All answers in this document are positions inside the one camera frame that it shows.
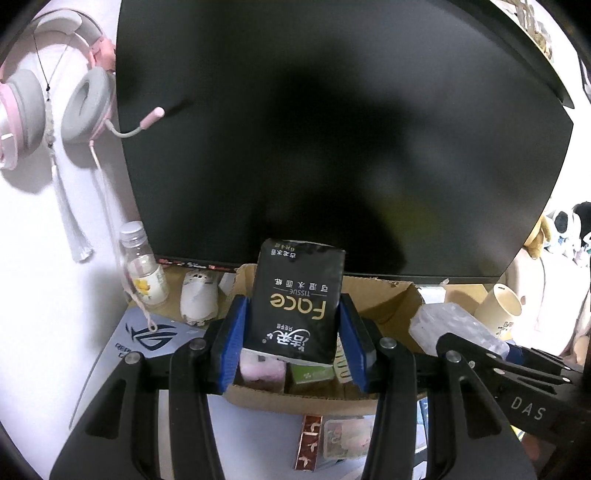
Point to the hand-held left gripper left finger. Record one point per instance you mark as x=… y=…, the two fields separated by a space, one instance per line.
x=230 y=344

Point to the clear packet of floss picks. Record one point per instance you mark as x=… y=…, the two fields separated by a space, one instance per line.
x=448 y=323

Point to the tan plush toy grey head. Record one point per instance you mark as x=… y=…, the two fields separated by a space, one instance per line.
x=540 y=237

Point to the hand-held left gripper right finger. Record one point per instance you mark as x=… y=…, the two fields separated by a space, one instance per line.
x=358 y=348

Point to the printed blue desk mat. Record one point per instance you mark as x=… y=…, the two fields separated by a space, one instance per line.
x=147 y=332

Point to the clear snack packet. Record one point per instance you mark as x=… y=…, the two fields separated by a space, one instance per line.
x=346 y=438

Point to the black computer monitor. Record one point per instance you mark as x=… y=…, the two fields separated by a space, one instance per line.
x=323 y=138

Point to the cream hair claw clip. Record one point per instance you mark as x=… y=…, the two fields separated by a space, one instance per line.
x=342 y=367

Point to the black and white plush toy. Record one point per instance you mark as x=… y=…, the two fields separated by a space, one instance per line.
x=570 y=230

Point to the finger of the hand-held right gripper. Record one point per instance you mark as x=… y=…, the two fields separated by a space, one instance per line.
x=515 y=356
x=480 y=353

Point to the cream paper cup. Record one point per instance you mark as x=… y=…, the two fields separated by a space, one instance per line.
x=496 y=309

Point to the pink cartoon case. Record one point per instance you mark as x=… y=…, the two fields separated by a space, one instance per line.
x=263 y=369

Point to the white and green small box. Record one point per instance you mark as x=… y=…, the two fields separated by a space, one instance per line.
x=311 y=373

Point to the clear plastic bottle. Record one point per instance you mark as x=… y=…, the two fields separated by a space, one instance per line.
x=143 y=272

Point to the pink sofa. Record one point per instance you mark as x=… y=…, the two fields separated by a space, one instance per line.
x=535 y=286

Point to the white hanging tassel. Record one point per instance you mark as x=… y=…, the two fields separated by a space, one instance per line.
x=76 y=230

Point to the black tissue pack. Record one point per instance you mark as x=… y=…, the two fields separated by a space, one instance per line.
x=295 y=300

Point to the pink cat-ear headphones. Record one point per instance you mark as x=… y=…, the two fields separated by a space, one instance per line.
x=87 y=106

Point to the brown cardboard box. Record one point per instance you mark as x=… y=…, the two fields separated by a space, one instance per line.
x=295 y=405

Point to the red-brown narrow box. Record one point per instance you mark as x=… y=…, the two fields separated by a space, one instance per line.
x=308 y=443

